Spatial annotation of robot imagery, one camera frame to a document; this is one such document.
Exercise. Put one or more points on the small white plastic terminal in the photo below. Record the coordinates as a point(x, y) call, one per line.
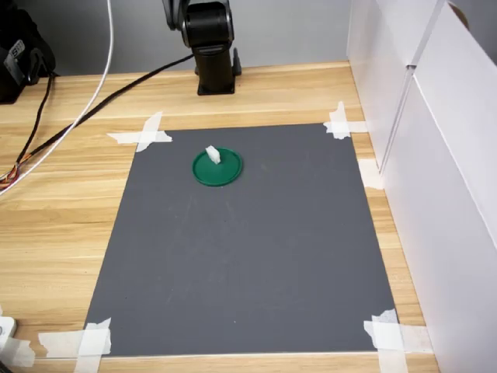
point(213, 154)

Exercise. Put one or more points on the round green lid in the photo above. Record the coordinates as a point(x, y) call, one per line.
point(227, 173)

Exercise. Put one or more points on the dark grey mat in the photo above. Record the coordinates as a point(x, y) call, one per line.
point(233, 252)

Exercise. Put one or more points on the white tape cross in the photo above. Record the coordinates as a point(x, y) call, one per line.
point(339, 126)
point(91, 342)
point(149, 136)
point(388, 334)

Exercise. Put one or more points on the short white tape strip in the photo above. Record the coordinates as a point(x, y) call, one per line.
point(369, 173)

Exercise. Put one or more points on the white partition panel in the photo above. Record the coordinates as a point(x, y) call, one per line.
point(446, 194)
point(372, 58)

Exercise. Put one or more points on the black device with label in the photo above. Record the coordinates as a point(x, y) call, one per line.
point(19, 58)

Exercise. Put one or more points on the crumpled white tape piece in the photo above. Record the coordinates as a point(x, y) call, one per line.
point(19, 349)

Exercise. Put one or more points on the small white bracket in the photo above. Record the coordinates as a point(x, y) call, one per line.
point(5, 330)

